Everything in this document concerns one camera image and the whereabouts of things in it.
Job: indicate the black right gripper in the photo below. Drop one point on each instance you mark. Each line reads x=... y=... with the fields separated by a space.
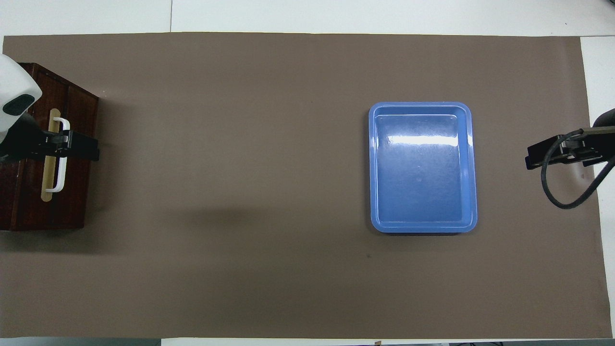
x=600 y=137

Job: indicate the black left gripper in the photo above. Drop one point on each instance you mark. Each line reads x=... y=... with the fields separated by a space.
x=21 y=142

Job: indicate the dark wooden drawer cabinet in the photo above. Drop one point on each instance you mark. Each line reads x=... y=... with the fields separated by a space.
x=6 y=211

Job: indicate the blue plastic tray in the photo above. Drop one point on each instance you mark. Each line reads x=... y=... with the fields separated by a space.
x=423 y=192

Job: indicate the brown table mat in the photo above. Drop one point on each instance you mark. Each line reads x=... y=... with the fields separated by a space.
x=288 y=192

